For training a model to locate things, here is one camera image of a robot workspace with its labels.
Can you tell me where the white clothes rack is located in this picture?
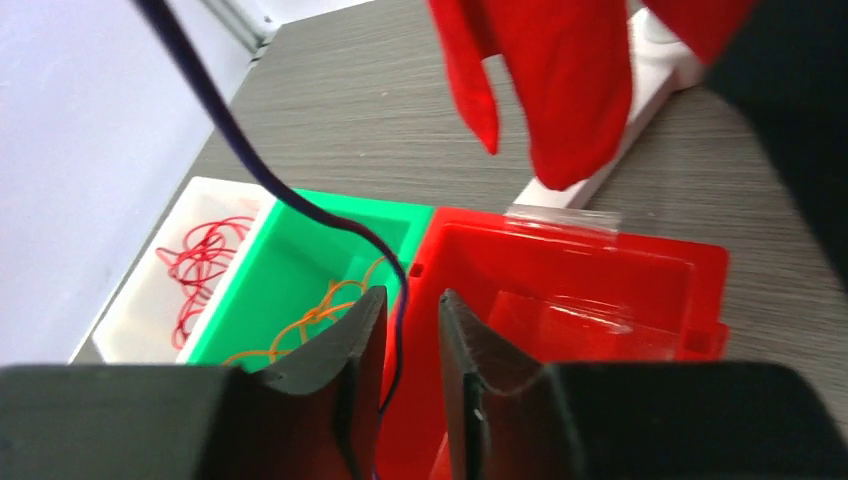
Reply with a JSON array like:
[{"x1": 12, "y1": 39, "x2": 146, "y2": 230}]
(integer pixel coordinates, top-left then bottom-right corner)
[{"x1": 513, "y1": 6, "x2": 707, "y2": 212}]

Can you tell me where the red plastic bin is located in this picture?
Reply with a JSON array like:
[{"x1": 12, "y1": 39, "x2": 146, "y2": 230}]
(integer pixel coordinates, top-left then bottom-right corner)
[{"x1": 376, "y1": 207, "x2": 729, "y2": 479}]

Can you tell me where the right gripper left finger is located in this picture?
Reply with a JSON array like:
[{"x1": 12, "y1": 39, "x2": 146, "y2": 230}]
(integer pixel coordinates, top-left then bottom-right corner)
[{"x1": 1, "y1": 286, "x2": 387, "y2": 479}]

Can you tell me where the green plastic bin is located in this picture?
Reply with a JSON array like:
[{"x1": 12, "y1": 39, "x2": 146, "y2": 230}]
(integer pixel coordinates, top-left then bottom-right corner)
[{"x1": 177, "y1": 204, "x2": 399, "y2": 371}]

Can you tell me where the orange cable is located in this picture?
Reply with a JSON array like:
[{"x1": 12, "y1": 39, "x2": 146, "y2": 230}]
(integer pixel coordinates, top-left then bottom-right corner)
[{"x1": 221, "y1": 254, "x2": 389, "y2": 369}]

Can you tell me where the red cable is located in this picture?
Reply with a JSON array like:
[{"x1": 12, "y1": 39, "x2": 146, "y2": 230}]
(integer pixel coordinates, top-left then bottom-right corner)
[{"x1": 155, "y1": 215, "x2": 256, "y2": 352}]

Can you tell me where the black t-shirt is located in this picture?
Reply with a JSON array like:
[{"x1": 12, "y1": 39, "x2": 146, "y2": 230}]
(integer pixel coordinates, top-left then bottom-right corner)
[{"x1": 706, "y1": 0, "x2": 847, "y2": 282}]

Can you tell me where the white plastic bin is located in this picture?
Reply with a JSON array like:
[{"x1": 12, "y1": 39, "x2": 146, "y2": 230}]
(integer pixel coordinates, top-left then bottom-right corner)
[{"x1": 71, "y1": 177, "x2": 275, "y2": 364}]

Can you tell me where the red t-shirt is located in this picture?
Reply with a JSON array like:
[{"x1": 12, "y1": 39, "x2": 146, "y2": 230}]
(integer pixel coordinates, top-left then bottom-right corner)
[{"x1": 427, "y1": 0, "x2": 760, "y2": 192}]

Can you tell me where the purple cable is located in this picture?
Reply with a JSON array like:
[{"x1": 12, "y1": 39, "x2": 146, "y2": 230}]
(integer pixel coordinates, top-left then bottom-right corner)
[{"x1": 132, "y1": 0, "x2": 411, "y2": 419}]

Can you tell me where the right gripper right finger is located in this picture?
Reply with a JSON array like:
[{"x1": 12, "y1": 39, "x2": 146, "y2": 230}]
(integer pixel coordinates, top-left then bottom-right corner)
[{"x1": 439, "y1": 290, "x2": 847, "y2": 479}]

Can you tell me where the clear plastic bag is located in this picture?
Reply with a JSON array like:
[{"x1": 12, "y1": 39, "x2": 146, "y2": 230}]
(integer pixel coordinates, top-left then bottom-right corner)
[{"x1": 486, "y1": 203, "x2": 684, "y2": 362}]

